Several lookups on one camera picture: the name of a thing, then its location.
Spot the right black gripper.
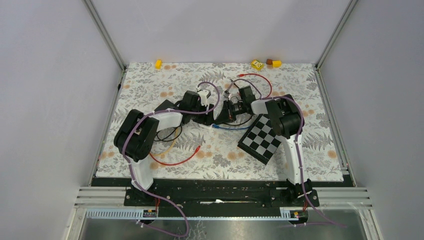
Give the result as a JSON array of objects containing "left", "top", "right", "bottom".
[{"left": 214, "top": 100, "right": 245, "bottom": 126}]

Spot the black ethernet cable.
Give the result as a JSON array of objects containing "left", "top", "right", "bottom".
[{"left": 218, "top": 96, "right": 256, "bottom": 128}]

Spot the white network switch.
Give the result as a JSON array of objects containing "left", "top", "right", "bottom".
[{"left": 198, "top": 123, "right": 214, "bottom": 130}]

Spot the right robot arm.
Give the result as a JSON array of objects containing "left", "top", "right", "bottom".
[{"left": 215, "top": 86, "right": 313, "bottom": 206}]

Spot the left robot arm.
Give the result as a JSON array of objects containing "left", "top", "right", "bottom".
[{"left": 113, "top": 90, "right": 215, "bottom": 206}]

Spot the black router box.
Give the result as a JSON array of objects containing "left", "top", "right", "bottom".
[{"left": 153, "top": 99, "right": 181, "bottom": 115}]

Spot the checkered chess board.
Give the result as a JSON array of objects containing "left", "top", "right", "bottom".
[{"left": 237, "top": 114, "right": 283, "bottom": 165}]

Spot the yellow block left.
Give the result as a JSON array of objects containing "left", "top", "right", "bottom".
[{"left": 154, "top": 59, "right": 163, "bottom": 70}]

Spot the yellow block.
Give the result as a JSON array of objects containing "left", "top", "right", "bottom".
[
  {"left": 154, "top": 59, "right": 163, "bottom": 70},
  {"left": 271, "top": 60, "right": 282, "bottom": 68}
]

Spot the yellow patterned cube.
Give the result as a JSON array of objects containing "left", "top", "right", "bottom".
[{"left": 250, "top": 59, "right": 265, "bottom": 71}]

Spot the yellow block right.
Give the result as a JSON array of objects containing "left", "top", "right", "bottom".
[{"left": 271, "top": 60, "right": 282, "bottom": 68}]

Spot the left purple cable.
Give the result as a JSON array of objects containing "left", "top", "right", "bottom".
[{"left": 120, "top": 81, "right": 221, "bottom": 239}]

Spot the purple cable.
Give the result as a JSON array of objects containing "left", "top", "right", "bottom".
[
  {"left": 120, "top": 81, "right": 221, "bottom": 239},
  {"left": 225, "top": 78, "right": 347, "bottom": 229}
]

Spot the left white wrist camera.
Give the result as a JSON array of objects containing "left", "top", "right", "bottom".
[{"left": 196, "top": 89, "right": 211, "bottom": 107}]

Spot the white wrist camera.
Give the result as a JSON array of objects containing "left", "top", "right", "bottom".
[
  {"left": 196, "top": 89, "right": 211, "bottom": 107},
  {"left": 222, "top": 90, "right": 237, "bottom": 102}
]

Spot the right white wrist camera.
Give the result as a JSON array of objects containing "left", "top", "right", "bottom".
[{"left": 222, "top": 90, "right": 237, "bottom": 102}]

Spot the black looped cable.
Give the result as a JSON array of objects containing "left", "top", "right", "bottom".
[{"left": 152, "top": 127, "right": 183, "bottom": 143}]

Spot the yellow ethernet cable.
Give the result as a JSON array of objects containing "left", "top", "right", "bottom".
[{"left": 150, "top": 127, "right": 180, "bottom": 158}]

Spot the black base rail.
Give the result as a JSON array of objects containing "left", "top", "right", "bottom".
[{"left": 91, "top": 176, "right": 354, "bottom": 218}]

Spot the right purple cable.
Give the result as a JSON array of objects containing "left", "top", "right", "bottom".
[{"left": 225, "top": 78, "right": 347, "bottom": 229}]

